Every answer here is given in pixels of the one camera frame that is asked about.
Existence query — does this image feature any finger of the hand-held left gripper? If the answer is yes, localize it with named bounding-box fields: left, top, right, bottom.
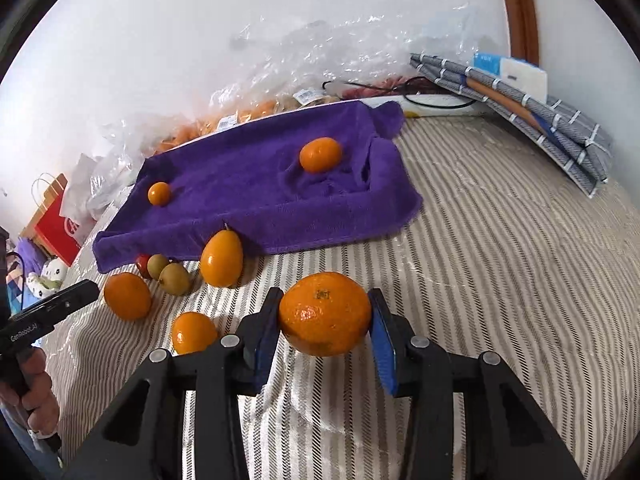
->
left=37, top=279, right=101, bottom=317

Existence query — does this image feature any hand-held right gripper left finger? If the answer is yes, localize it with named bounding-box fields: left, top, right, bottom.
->
left=60, top=286, right=286, bottom=480

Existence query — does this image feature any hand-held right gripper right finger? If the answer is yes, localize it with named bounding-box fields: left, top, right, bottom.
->
left=367, top=287, right=586, bottom=480

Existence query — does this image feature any medium orange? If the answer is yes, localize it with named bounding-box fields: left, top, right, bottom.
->
left=103, top=272, right=153, bottom=322
left=171, top=311, right=219, bottom=356

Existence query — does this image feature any large orange with stem scar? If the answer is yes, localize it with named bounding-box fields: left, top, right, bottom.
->
left=278, top=271, right=373, bottom=358

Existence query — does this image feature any green kiwi fruit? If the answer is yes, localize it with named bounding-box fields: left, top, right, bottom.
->
left=159, top=262, right=193, bottom=296
left=147, top=254, right=170, bottom=281

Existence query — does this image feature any oval orange fruit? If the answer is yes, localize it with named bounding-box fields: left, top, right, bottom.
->
left=200, top=223, right=245, bottom=289

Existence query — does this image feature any purple towel covered tray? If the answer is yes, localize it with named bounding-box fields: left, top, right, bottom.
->
left=92, top=100, right=424, bottom=275

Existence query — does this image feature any person's left hand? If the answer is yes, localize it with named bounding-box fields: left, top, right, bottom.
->
left=0, top=347, right=62, bottom=436

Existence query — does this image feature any white plush toy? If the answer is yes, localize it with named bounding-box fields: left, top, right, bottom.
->
left=25, top=259, right=70, bottom=297

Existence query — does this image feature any purple fuzzy cloth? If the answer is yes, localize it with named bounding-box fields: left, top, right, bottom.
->
left=12, top=237, right=48, bottom=281

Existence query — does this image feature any red paper bag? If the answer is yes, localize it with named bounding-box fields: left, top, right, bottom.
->
left=32, top=172, right=83, bottom=267

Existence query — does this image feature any white plastic bag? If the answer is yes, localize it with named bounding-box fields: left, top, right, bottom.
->
left=60, top=154, right=103, bottom=226

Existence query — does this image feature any small orange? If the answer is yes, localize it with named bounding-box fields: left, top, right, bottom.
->
left=147, top=182, right=172, bottom=207

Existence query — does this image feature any small clear plastic bag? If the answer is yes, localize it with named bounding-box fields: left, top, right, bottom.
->
left=97, top=112, right=171, bottom=206

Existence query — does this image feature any bag of small oranges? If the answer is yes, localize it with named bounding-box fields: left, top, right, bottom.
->
left=150, top=95, right=286, bottom=157

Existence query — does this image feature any bag of red fruit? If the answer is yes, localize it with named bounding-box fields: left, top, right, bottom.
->
left=340, top=76, right=416, bottom=102

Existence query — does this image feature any bag of green fruit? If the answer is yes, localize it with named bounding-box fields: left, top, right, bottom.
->
left=280, top=85, right=346, bottom=110

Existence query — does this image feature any folded grey plaid cloth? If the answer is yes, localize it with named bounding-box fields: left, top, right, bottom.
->
left=409, top=52, right=615, bottom=200

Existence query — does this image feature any blue and white box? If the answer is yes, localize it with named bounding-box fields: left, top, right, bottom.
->
left=472, top=51, right=548, bottom=106

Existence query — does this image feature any large clear plastic bag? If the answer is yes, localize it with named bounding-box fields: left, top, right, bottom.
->
left=227, top=2, right=501, bottom=93

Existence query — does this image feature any black cable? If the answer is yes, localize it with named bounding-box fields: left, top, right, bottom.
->
left=322, top=76, right=478, bottom=111

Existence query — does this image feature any brown wooden door frame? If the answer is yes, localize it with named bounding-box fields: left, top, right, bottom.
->
left=495, top=0, right=541, bottom=68

